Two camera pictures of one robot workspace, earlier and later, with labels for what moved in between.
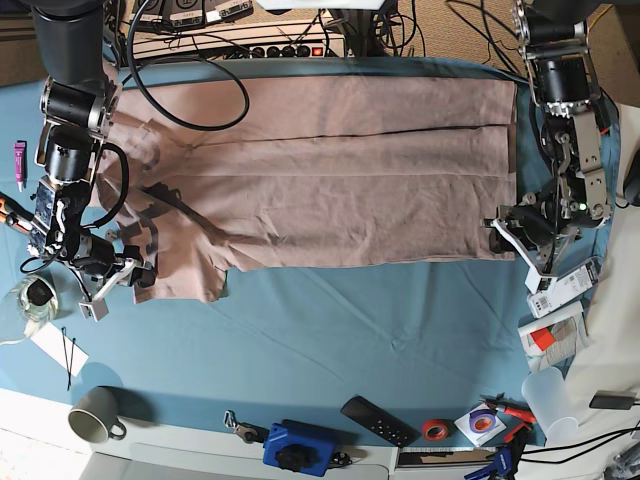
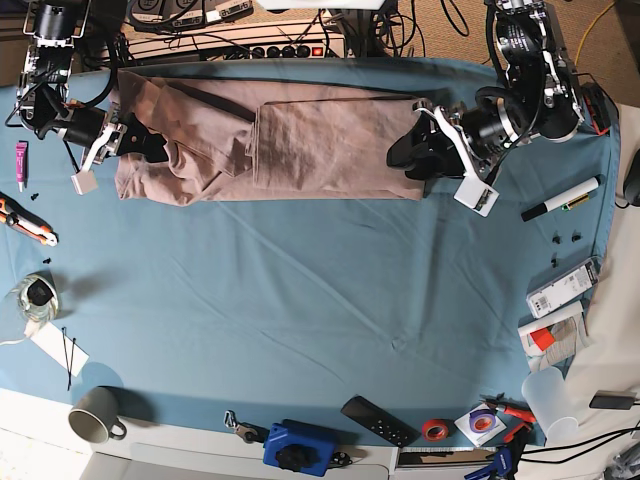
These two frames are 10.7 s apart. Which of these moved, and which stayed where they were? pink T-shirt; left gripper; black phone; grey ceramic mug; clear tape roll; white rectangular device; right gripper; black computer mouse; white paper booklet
Moved: pink T-shirt; right gripper; left gripper
Stayed: white paper booklet; black computer mouse; white rectangular device; grey ceramic mug; black phone; clear tape roll
